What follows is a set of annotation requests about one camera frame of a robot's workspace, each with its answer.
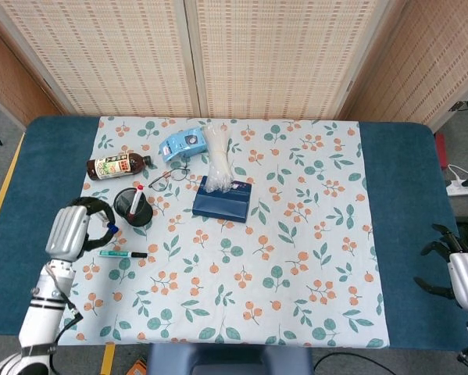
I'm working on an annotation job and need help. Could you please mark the blue chair seat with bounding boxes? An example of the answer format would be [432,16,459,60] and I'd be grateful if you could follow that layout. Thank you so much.
[146,343,315,375]

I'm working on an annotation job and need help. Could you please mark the bundle of white cable ties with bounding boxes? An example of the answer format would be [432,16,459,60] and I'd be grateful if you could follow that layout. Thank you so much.
[200,123,234,195]

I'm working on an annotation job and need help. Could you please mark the thin frame eyeglasses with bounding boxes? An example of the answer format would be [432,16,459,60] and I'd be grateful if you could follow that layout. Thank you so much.
[148,166,191,192]

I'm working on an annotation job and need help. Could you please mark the dark blue tissue box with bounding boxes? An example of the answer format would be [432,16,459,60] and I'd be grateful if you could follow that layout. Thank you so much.
[191,175,253,224]

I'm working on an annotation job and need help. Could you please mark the black mesh pen holder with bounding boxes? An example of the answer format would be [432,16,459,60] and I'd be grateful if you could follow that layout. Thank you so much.
[113,187,155,227]

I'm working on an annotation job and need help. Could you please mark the red flat object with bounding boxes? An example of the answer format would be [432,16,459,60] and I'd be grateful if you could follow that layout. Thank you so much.
[434,132,449,169]

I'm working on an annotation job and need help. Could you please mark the red marker pen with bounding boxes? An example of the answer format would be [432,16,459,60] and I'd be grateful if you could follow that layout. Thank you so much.
[126,184,145,220]

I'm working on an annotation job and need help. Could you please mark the brown drink bottle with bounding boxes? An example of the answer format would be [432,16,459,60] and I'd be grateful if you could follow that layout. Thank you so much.
[86,152,153,181]

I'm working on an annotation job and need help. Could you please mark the fruit print tablecloth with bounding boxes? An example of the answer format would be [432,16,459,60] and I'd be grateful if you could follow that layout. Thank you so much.
[57,116,390,348]

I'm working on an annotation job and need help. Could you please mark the black floor cable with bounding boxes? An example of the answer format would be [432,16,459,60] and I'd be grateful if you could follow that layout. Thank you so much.
[314,350,387,375]

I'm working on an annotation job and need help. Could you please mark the white power strip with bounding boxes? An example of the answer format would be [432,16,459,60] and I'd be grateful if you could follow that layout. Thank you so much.
[446,180,468,197]

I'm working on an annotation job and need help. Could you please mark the woven folding screen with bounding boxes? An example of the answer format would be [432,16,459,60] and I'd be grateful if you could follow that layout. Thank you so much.
[0,0,468,132]

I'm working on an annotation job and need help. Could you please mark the blue table cover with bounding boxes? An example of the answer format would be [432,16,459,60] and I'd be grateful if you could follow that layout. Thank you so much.
[0,116,468,350]

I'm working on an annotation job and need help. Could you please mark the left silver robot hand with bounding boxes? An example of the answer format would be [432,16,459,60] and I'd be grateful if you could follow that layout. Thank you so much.
[45,197,120,262]

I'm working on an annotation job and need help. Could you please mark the black capped white marker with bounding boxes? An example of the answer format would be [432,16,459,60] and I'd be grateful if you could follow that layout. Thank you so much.
[98,250,148,259]

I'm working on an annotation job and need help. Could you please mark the blue capped white marker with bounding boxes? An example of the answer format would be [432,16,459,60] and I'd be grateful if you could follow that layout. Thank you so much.
[96,212,120,234]

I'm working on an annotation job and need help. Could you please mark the light blue carton box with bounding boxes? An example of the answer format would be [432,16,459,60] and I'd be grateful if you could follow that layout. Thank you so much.
[158,127,209,163]

